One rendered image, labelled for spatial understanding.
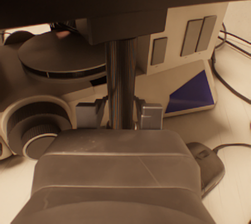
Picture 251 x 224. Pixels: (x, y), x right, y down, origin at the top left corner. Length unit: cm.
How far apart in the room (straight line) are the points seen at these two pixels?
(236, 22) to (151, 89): 50
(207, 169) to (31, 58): 25
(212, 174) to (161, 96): 11
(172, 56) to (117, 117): 13
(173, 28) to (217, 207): 21
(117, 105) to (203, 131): 17
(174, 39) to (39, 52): 19
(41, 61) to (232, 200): 28
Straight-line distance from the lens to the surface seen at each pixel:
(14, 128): 19
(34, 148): 19
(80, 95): 22
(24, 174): 25
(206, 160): 22
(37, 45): 31
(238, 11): 70
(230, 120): 33
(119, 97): 15
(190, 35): 27
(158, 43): 23
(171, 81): 27
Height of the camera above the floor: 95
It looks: 40 degrees down
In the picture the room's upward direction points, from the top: 1 degrees clockwise
